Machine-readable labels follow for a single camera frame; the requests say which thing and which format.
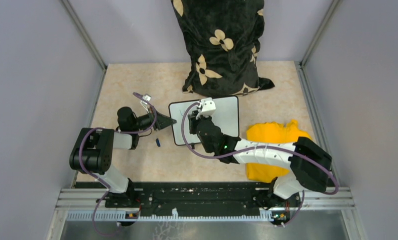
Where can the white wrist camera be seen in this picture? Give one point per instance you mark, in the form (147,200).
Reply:
(205,108)
(145,100)

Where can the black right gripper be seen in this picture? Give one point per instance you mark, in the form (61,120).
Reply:
(194,121)

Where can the yellow cloth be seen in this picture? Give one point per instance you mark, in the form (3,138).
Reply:
(275,133)

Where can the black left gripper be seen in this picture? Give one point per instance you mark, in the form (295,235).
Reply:
(162,121)

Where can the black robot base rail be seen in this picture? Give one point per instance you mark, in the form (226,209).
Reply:
(177,202)

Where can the small black-framed whiteboard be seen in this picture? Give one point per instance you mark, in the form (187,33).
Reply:
(226,116)

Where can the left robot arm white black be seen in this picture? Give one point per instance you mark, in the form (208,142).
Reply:
(92,152)

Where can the black floral plush blanket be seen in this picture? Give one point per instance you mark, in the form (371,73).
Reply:
(222,40)

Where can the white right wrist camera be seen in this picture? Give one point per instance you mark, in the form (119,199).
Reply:
(205,108)

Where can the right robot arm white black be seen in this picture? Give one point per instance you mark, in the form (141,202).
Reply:
(308,166)

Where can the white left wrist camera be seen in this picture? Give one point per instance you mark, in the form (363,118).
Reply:
(145,100)

